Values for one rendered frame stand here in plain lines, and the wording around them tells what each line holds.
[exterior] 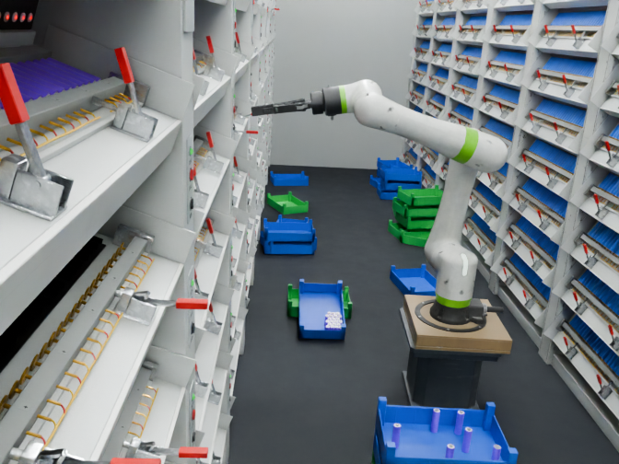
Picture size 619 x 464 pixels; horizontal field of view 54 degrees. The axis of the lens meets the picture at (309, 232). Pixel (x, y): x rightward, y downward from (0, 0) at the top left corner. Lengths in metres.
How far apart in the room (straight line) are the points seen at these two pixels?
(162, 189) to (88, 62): 0.18
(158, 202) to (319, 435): 1.42
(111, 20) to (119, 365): 0.43
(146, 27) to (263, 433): 1.57
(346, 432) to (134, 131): 1.66
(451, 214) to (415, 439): 0.92
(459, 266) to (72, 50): 1.57
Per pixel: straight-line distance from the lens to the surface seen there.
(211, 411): 1.60
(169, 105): 0.82
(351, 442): 2.13
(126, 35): 0.83
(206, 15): 1.51
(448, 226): 2.25
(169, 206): 0.85
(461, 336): 2.13
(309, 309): 2.81
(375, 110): 1.90
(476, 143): 2.02
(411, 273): 3.42
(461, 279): 2.14
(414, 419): 1.68
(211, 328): 1.52
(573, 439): 2.38
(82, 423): 0.56
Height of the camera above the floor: 1.30
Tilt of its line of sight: 19 degrees down
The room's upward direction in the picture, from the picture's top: 3 degrees clockwise
